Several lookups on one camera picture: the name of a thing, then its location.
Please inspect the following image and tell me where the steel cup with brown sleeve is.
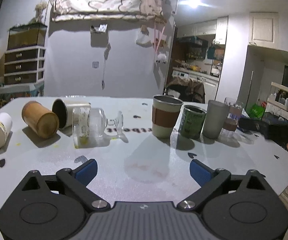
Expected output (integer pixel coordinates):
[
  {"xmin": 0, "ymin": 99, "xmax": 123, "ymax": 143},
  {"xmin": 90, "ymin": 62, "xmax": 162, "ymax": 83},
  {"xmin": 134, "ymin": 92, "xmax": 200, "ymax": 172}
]
[{"xmin": 151, "ymin": 95, "xmax": 183, "ymax": 138}]

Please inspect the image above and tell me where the brown wooden cup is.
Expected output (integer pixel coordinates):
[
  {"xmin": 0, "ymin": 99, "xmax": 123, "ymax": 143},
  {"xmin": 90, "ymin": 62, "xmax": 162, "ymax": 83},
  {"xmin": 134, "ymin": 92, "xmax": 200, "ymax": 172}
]
[{"xmin": 21, "ymin": 101, "xmax": 59, "ymax": 139}]

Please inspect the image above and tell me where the clear glass with brown band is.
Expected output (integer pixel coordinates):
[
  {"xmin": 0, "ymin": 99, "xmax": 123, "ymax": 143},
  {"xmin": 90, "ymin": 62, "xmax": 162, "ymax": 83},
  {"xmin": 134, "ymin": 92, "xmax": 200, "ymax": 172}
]
[{"xmin": 220, "ymin": 98, "xmax": 244, "ymax": 138}]

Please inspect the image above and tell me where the clear stemmed glass goblet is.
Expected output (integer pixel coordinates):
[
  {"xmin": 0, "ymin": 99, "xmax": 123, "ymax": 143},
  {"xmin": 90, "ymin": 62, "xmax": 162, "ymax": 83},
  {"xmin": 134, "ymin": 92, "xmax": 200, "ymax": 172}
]
[{"xmin": 72, "ymin": 106, "xmax": 123, "ymax": 139}]

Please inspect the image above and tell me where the green tin can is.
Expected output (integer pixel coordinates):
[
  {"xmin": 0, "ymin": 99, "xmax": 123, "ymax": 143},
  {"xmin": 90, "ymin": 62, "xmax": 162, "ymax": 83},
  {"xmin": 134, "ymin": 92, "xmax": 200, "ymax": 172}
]
[{"xmin": 179, "ymin": 105, "xmax": 206, "ymax": 139}]

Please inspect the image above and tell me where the grey frosted tumbler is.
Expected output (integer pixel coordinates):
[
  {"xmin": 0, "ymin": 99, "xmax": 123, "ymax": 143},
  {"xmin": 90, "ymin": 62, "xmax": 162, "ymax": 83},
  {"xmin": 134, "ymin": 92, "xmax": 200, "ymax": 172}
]
[{"xmin": 202, "ymin": 100, "xmax": 229, "ymax": 139}]

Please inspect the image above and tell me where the cream mug with black interior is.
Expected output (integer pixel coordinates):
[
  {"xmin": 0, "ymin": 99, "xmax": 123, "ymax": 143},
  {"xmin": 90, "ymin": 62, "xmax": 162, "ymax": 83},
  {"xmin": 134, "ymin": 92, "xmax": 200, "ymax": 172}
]
[{"xmin": 52, "ymin": 98, "xmax": 90, "ymax": 129}]

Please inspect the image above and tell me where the chair with brown jacket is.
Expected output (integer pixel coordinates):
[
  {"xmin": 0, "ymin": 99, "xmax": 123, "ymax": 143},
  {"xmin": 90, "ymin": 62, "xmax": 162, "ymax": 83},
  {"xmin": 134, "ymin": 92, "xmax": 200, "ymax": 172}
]
[{"xmin": 165, "ymin": 76, "xmax": 205, "ymax": 103}]

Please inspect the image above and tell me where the teal side table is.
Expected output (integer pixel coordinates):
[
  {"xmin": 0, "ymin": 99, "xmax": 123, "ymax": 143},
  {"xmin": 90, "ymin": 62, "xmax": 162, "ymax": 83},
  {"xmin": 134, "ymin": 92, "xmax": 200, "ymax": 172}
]
[{"xmin": 0, "ymin": 81, "xmax": 44, "ymax": 105}]

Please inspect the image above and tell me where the white black drawer unit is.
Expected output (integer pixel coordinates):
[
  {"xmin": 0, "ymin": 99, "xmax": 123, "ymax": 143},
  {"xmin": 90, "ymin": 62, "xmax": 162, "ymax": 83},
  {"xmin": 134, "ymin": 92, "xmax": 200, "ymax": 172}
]
[{"xmin": 4, "ymin": 46, "xmax": 46, "ymax": 85}]

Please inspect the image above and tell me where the small white plush toy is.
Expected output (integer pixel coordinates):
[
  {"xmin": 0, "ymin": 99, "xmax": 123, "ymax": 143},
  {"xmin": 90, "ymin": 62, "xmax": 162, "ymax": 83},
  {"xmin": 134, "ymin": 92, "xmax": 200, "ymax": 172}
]
[{"xmin": 156, "ymin": 53, "xmax": 167, "ymax": 64}]

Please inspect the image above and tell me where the glass fish tank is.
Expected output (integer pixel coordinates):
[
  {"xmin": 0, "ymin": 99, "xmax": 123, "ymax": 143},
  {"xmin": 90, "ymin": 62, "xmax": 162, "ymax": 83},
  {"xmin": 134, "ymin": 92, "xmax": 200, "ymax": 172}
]
[{"xmin": 7, "ymin": 23, "xmax": 47, "ymax": 50}]

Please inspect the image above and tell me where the dried flower vase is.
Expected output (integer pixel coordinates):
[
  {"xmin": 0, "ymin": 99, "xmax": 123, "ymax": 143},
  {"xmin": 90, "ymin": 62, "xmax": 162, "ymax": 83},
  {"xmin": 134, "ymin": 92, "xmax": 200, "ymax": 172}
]
[{"xmin": 34, "ymin": 1, "xmax": 48, "ymax": 22}]

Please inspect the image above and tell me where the cartoon patterned hanging cloth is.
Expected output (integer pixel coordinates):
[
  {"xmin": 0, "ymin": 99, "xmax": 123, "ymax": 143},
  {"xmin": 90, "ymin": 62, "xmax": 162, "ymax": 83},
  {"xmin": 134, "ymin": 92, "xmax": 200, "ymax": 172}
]
[{"xmin": 50, "ymin": 0, "xmax": 165, "ymax": 23}]

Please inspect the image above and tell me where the white plastic bag on wall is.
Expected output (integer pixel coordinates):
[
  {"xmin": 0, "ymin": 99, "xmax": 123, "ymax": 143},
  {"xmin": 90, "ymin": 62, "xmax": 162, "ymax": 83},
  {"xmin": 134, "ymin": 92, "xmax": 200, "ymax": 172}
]
[{"xmin": 135, "ymin": 30, "xmax": 152, "ymax": 48}]

